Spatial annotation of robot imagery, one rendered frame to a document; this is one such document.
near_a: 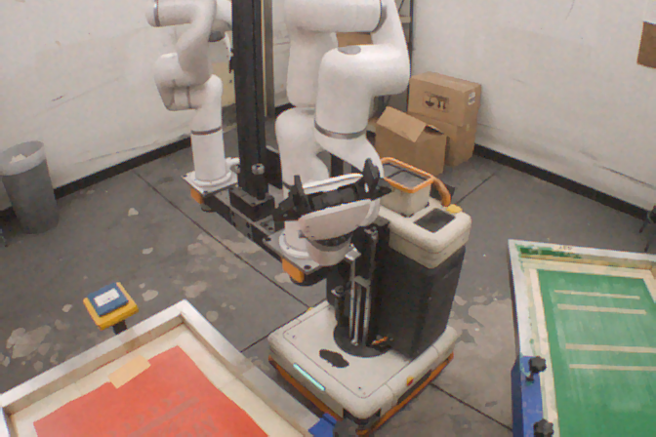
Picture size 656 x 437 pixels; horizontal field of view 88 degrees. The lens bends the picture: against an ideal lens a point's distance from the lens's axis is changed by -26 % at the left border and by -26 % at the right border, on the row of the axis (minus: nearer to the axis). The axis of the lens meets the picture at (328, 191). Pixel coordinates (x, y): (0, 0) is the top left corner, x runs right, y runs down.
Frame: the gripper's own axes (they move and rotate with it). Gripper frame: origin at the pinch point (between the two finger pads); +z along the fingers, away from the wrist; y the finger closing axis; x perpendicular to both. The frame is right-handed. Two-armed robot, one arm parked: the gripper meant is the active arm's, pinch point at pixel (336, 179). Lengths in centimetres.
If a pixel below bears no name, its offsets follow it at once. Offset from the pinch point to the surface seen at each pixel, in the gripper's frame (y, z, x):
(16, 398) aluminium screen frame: -76, -35, 17
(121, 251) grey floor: -117, -229, -88
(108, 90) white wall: -127, -239, -247
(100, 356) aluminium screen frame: -56, -44, 9
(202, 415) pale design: -33, -40, 26
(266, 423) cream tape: -21, -39, 30
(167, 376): -41, -46, 16
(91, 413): -58, -38, 22
